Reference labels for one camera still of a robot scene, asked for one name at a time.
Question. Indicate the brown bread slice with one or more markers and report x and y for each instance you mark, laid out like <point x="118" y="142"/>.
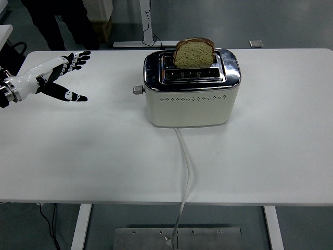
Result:
<point x="193" y="54"/>

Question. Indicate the grey metal plate with screws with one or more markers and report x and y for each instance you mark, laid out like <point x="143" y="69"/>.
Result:
<point x="208" y="239"/>

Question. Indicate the grey toaster lever knob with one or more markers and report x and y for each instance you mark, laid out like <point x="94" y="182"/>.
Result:
<point x="137" y="89"/>

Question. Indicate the cardboard box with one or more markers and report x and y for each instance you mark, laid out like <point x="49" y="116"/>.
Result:
<point x="104" y="32"/>

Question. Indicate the grey floor socket plate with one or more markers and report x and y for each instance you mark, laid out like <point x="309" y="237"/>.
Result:
<point x="255" y="43"/>

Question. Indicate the white container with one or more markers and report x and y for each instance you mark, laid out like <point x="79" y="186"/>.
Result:
<point x="100" y="10"/>

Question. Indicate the white table frame with foot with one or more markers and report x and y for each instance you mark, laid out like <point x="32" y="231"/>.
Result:
<point x="145" y="20"/>

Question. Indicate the black bag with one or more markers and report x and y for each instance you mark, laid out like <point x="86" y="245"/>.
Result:
<point x="11" y="61"/>

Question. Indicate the small metal plug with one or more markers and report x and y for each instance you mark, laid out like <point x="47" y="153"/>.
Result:
<point x="166" y="238"/>

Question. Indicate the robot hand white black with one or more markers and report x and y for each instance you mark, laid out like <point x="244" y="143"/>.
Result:
<point x="26" y="80"/>

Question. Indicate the cream toaster chrome top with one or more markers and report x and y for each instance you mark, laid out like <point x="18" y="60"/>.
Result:
<point x="190" y="109"/>

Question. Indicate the person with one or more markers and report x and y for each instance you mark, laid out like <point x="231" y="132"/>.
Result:
<point x="52" y="20"/>

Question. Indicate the white table leg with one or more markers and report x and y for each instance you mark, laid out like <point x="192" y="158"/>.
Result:
<point x="273" y="226"/>
<point x="80" y="226"/>

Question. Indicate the white side table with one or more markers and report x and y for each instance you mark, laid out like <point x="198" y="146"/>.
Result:
<point x="4" y="35"/>

